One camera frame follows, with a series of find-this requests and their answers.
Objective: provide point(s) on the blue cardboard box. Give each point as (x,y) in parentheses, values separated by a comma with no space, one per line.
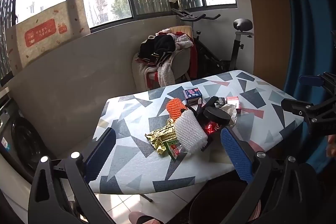
(192,94)

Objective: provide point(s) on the person's right hand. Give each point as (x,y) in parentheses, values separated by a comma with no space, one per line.
(331,146)

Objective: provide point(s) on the black garment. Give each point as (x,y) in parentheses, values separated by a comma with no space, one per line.
(160,47)

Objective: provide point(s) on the blue curtain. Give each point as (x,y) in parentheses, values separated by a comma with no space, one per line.
(309,29)

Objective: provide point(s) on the pink white garment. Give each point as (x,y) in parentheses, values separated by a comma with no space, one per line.
(182,41)

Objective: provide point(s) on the person's foot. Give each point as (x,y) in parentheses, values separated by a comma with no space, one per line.
(136,217)

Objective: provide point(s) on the black item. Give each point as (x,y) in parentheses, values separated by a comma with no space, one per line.
(195,111)

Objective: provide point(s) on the wooden wardrobe panel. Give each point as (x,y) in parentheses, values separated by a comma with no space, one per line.
(270,16)

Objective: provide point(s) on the grey front-load washing machine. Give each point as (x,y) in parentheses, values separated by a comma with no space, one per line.
(23,140)

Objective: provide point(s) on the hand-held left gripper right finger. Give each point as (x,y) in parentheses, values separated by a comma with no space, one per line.
(236,154)

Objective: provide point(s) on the black round lid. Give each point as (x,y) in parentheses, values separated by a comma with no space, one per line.
(216,115)

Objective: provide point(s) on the white plastic wrap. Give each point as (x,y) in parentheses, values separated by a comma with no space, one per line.
(228,109)

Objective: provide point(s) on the black glossy packet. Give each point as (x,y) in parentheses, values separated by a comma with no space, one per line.
(214,100)

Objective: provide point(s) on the white fleece garment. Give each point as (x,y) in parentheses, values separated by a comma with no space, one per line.
(165,71)

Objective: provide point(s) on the black trash bin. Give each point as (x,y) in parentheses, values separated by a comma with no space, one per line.
(218,203)

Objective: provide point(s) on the orange foam fruit net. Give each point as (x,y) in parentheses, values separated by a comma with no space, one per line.
(175,108)

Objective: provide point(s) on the beige chair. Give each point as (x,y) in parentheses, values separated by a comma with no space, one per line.
(181,61)

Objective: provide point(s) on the green red snack wrapper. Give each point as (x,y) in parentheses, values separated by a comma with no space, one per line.
(174,150)

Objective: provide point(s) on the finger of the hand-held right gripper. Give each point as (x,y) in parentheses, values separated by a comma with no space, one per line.
(296,106)
(309,80)

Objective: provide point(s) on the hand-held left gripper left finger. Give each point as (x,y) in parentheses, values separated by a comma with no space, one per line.
(101,151)

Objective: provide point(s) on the red garment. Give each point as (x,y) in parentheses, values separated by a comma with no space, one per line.
(193,61)

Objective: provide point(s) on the metal table leg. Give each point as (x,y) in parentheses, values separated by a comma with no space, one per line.
(146,197)

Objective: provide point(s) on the red cigarette box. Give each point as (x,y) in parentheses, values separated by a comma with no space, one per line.
(233,103)

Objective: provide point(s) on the gold foil wrapper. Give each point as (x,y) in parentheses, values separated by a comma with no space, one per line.
(162,136)

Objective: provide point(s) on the white foam fruit net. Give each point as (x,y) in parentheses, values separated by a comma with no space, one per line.
(189,132)

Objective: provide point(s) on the black exercise bike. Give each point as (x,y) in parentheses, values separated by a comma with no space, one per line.
(210,56)

